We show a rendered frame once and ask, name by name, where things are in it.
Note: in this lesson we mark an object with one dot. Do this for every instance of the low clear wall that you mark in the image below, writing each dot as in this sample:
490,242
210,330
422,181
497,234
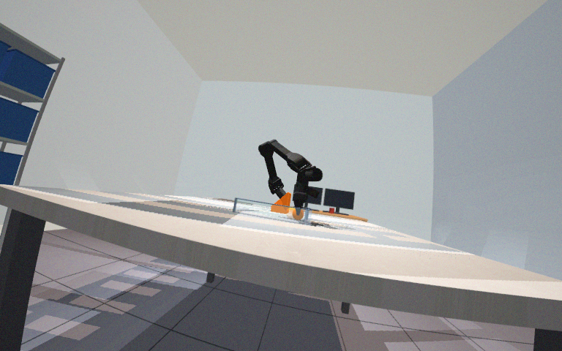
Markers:
275,212

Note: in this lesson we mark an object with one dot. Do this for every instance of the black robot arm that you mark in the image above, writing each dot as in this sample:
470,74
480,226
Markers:
295,161

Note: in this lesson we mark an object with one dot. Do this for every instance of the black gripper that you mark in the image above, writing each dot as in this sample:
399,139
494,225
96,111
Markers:
299,194

